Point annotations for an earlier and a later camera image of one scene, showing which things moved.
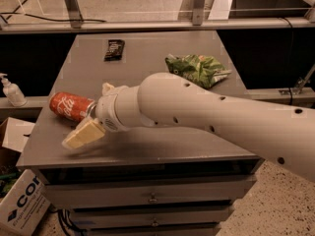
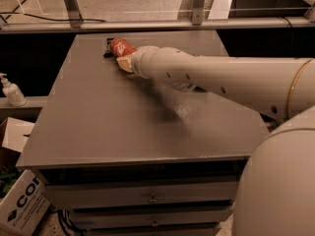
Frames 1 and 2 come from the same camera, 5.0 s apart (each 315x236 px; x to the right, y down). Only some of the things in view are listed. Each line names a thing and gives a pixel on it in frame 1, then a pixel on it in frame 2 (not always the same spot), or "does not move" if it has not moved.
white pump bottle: x=13 y=92 does not move
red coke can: x=72 y=106 → x=120 y=47
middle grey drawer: x=152 y=216 does not move
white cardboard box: x=25 y=206 does not move
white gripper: x=105 y=112 → x=142 y=63
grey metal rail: x=29 y=27 does not move
